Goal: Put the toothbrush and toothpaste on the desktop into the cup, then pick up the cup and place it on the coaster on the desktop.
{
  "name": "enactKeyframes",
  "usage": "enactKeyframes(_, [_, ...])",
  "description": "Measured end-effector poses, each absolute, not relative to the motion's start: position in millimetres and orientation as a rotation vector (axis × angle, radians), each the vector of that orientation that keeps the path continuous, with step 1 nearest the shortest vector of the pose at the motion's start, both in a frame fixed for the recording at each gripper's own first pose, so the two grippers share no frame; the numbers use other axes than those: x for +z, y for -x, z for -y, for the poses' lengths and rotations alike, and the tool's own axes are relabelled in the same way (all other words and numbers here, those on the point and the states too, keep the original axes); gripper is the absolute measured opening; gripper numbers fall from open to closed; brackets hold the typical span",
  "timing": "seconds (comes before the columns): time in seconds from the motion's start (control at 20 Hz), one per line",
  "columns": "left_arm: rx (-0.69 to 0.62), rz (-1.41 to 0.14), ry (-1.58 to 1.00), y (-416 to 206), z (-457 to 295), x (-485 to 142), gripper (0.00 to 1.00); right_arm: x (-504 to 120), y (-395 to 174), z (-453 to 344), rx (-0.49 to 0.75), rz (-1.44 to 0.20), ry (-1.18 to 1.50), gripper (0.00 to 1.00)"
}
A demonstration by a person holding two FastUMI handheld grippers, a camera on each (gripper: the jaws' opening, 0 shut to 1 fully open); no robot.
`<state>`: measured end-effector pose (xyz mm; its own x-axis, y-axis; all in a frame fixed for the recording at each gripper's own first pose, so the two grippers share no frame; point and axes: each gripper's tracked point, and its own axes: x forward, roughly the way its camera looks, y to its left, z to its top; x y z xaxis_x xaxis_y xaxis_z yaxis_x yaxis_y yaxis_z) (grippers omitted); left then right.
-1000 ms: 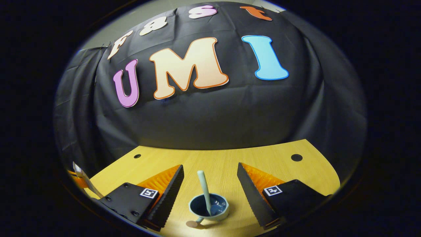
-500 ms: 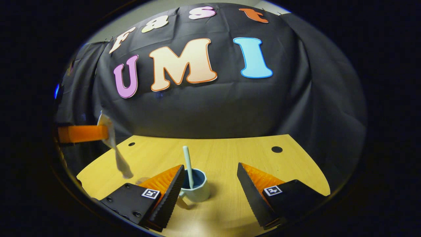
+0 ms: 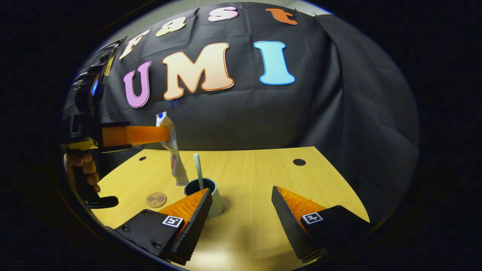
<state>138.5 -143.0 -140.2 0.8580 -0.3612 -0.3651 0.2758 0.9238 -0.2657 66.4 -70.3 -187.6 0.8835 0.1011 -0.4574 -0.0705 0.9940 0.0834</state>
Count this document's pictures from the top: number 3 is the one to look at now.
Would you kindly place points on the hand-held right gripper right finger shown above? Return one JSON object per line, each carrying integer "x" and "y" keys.
{"x": 288, "y": 226}

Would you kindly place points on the white toothbrush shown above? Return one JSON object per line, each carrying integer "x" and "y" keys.
{"x": 198, "y": 169}

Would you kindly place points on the black backdrop cloth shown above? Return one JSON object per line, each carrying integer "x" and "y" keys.
{"x": 301, "y": 113}

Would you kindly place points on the round cork coaster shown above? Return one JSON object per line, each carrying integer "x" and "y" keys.
{"x": 156, "y": 200}

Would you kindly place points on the wooden desktop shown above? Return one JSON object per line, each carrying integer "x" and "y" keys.
{"x": 252, "y": 177}

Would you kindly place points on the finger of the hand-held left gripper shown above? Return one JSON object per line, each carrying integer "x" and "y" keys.
{"x": 143, "y": 135}

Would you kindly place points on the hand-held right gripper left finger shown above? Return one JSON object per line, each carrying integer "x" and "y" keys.
{"x": 196, "y": 229}

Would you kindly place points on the white toothpaste tube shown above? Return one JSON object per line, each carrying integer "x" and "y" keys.
{"x": 175, "y": 154}

